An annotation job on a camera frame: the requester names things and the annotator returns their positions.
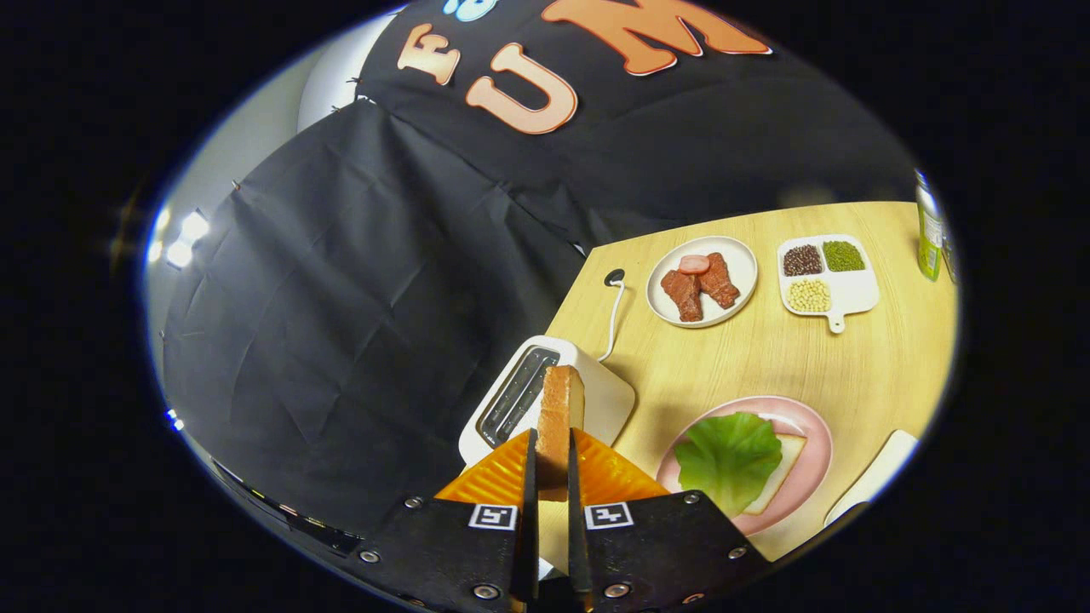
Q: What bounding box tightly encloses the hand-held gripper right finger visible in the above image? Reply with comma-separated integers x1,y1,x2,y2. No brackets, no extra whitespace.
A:
566,428,772,613

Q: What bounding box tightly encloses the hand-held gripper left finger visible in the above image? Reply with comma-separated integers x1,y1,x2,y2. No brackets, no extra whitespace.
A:
353,428,539,613

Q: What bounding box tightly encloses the green lettuce leaf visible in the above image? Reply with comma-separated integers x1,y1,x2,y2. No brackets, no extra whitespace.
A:
674,412,783,518

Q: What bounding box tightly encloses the toasted bread slice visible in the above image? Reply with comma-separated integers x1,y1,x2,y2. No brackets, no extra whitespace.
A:
535,364,587,503

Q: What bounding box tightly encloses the white toaster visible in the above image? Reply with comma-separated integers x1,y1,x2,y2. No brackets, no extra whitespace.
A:
458,335,636,581

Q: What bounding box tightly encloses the white bread slice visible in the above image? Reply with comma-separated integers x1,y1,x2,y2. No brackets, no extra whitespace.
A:
743,433,807,516

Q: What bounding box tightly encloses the pink round plate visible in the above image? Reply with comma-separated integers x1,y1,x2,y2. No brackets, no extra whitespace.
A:
655,395,834,537

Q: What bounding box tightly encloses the white oblong plate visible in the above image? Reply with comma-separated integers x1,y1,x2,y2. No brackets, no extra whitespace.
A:
823,430,921,529

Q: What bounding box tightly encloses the brown meat piece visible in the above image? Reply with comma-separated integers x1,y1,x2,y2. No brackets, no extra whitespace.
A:
698,252,741,309
661,270,704,323

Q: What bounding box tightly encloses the black backdrop cloth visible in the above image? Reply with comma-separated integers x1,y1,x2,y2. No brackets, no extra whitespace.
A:
162,0,921,537

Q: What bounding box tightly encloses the pile of soybeans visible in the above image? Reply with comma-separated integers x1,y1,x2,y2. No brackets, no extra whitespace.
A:
787,279,831,313

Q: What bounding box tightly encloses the grey round plate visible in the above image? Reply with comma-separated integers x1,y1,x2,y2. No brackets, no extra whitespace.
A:
646,236,759,329

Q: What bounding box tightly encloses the white divided dish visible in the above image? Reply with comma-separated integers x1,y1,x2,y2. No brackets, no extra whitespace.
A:
777,234,881,335

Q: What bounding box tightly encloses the green label bottle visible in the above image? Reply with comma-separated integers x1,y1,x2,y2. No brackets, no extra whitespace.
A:
915,169,946,282

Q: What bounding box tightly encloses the white toaster cable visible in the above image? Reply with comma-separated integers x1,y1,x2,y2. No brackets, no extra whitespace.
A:
596,281,627,363

